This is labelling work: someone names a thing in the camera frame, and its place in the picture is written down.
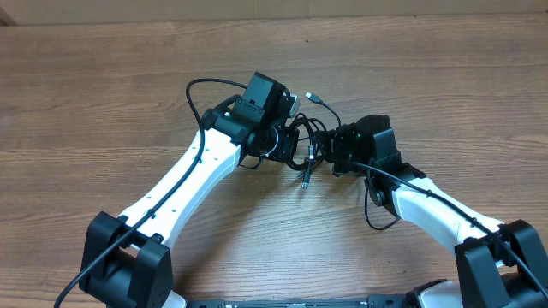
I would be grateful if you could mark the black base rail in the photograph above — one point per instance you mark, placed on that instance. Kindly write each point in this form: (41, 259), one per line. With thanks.
(371, 301)

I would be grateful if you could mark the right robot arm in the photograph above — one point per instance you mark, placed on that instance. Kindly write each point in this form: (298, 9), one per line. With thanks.
(498, 264)

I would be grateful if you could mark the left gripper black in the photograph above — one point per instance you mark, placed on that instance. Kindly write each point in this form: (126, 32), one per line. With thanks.
(285, 151)

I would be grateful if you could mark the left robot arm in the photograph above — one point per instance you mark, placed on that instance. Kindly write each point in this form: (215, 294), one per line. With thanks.
(127, 258)

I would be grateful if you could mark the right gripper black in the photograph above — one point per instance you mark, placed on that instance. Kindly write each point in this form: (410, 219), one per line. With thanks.
(333, 138)

